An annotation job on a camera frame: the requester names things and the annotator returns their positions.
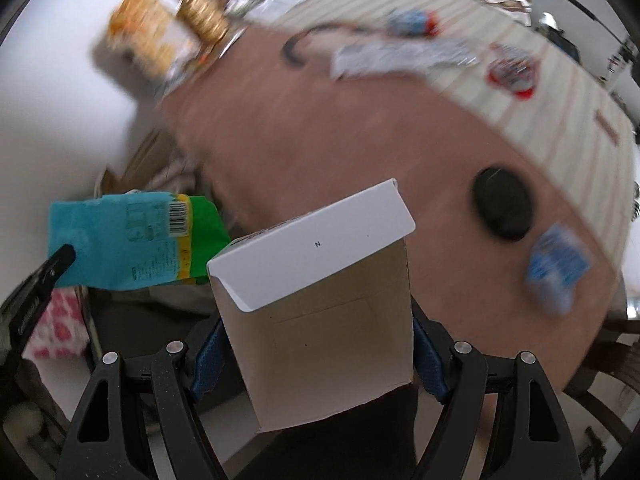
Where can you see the blue red packet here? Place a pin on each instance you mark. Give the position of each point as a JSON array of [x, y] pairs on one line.
[[412, 22]]

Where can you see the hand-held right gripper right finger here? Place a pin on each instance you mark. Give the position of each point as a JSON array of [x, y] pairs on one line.
[[430, 360]]

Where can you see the dark wooden chair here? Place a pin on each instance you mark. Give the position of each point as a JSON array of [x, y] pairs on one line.
[[605, 365]]

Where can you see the white silver wrapper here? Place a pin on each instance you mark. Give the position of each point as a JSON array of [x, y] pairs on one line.
[[400, 57]]

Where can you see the red white wrapper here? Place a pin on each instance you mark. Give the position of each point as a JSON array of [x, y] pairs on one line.
[[512, 72]]

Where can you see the blue white packet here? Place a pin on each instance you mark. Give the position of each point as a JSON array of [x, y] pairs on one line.
[[555, 270]]

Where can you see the white cardboard box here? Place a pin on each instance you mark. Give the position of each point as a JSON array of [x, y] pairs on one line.
[[315, 310]]

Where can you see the black round lid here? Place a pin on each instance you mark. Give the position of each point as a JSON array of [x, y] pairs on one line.
[[502, 205]]

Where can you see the pink floral paper bag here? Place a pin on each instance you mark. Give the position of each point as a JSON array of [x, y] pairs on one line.
[[60, 325]]

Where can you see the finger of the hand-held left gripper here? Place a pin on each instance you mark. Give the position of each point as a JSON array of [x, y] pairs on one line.
[[35, 300]]

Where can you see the blue green snack bag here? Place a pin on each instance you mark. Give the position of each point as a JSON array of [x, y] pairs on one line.
[[125, 240]]

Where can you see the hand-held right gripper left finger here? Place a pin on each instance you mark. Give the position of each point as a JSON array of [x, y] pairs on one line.
[[207, 360]]

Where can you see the clear snack bag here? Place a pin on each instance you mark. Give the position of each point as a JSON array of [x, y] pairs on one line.
[[145, 30]]

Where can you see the gold bottle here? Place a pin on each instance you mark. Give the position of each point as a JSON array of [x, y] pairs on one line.
[[202, 15]]

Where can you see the brown cardboard box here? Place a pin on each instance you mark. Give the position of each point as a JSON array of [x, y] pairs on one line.
[[145, 155]]

